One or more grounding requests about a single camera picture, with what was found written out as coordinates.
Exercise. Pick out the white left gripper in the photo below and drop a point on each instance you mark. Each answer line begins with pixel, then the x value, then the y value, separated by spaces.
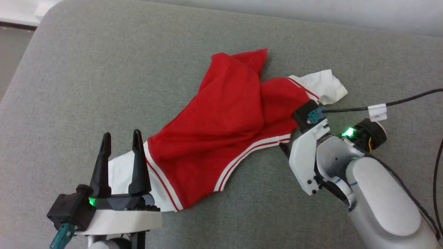
pixel 121 219

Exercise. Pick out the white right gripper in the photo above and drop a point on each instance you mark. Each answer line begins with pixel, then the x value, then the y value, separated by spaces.
pixel 304 159

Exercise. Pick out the red and white jersey shirt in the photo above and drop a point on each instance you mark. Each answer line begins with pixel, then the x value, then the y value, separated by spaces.
pixel 225 121

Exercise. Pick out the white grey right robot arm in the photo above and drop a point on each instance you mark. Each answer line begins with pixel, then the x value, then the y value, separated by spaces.
pixel 380 200

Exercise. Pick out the grey-green fabric sofa cushion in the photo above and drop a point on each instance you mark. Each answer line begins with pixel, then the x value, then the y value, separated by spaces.
pixel 104 69

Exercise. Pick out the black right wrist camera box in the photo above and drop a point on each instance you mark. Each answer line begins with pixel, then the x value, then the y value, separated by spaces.
pixel 303 114

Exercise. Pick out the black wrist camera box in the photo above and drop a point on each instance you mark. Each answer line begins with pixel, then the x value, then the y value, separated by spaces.
pixel 71 207
pixel 303 114

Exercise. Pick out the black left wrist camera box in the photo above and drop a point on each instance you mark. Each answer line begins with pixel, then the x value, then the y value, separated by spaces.
pixel 71 207

